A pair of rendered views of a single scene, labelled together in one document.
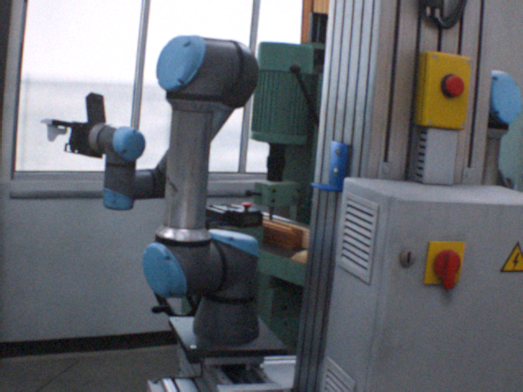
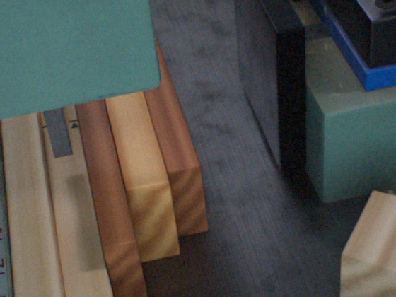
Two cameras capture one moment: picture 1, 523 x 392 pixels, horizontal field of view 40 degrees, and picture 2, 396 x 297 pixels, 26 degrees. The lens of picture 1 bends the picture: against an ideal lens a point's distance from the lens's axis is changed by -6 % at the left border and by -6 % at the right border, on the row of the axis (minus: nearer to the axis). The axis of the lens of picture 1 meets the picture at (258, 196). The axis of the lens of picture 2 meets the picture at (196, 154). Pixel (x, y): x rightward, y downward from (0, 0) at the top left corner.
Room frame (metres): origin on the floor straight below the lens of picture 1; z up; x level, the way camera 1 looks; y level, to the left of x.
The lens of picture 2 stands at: (2.62, 0.19, 1.22)
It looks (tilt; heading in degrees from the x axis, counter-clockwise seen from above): 41 degrees down; 213
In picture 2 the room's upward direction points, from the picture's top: 7 degrees counter-clockwise
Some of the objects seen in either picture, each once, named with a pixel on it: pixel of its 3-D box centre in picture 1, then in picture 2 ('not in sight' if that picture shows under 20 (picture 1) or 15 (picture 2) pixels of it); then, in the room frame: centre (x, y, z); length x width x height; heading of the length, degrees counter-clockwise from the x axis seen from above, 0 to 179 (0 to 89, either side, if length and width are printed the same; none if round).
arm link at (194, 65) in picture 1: (189, 167); not in sight; (1.55, 0.14, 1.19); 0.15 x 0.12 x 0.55; 133
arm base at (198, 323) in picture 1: (227, 311); not in sight; (1.65, 0.05, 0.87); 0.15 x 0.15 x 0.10
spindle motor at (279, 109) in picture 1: (281, 92); not in sight; (2.38, -0.04, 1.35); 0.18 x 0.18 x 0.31
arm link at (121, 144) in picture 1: (122, 144); not in sight; (1.75, 0.32, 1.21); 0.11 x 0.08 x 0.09; 43
